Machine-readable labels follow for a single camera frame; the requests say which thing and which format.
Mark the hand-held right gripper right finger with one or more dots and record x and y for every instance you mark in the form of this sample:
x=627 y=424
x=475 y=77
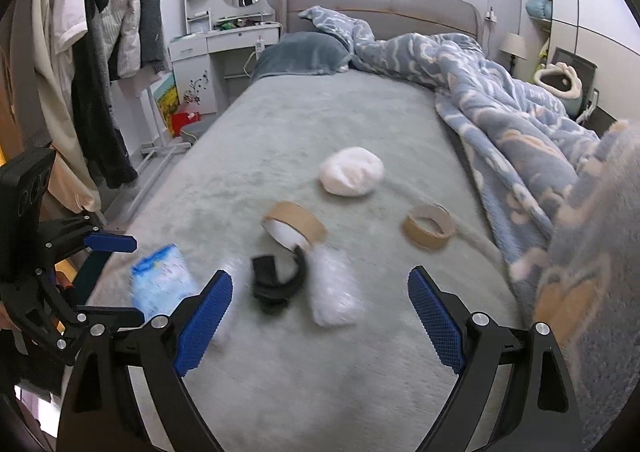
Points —
x=436 y=322

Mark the dark grey vest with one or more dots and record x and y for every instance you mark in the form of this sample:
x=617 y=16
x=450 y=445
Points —
x=151 y=7

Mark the grey cushion with yellow trim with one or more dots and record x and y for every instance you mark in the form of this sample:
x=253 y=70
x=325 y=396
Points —
x=195 y=130

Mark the blue-grey pillow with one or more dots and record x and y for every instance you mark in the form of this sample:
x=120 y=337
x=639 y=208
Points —
x=300 y=52

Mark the white and black plush toy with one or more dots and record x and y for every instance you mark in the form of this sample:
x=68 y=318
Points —
x=557 y=80

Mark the white clothes rack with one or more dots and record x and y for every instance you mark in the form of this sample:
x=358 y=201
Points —
x=160 y=152

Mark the clear plastic bag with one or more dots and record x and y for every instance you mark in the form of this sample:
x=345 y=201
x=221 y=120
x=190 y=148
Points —
x=332 y=292

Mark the small brown tape core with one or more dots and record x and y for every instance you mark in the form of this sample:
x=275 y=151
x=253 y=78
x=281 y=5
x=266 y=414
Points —
x=429 y=228

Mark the light blue plush toy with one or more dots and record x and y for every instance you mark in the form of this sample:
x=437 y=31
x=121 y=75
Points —
x=539 y=10

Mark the cream jacket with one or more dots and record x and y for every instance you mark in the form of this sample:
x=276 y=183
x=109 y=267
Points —
x=55 y=112

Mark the white puffer jacket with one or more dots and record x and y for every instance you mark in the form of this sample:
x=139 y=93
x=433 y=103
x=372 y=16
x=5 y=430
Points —
x=125 y=17

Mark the blue and white packet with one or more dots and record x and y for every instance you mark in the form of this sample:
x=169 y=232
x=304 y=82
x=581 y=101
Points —
x=162 y=282

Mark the bed with grey sheet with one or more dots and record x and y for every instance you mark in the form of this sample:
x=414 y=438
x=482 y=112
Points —
x=300 y=142

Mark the red box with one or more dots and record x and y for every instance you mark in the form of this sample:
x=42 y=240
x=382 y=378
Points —
x=182 y=122

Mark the beige bedside lamp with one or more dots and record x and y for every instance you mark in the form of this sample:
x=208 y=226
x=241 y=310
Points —
x=512 y=46

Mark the white round cloth bundle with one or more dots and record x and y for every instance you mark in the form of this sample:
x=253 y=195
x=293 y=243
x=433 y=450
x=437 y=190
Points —
x=350 y=171

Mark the grey padded headboard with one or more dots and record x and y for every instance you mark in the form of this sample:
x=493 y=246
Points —
x=390 y=2

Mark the white vanity desk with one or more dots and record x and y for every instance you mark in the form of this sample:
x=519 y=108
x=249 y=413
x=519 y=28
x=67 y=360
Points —
x=220 y=40

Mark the blue patterned blanket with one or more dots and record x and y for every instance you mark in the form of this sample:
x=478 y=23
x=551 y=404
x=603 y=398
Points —
x=510 y=132

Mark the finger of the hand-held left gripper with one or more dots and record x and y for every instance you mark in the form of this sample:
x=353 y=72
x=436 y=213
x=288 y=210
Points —
x=115 y=317
x=112 y=242

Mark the black fuzzy garment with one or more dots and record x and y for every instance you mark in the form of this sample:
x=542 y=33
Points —
x=102 y=132

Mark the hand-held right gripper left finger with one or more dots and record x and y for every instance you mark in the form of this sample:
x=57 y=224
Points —
x=205 y=322

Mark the yellow landscape painting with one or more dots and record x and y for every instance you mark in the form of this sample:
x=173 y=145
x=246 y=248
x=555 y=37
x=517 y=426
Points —
x=167 y=100

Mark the white and grey wardrobe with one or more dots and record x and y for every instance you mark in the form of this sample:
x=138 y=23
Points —
x=595 y=27

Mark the black curved plastic piece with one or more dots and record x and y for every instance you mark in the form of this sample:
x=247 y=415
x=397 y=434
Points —
x=272 y=284

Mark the wide brown tape roll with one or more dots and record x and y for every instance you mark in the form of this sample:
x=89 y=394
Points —
x=295 y=224

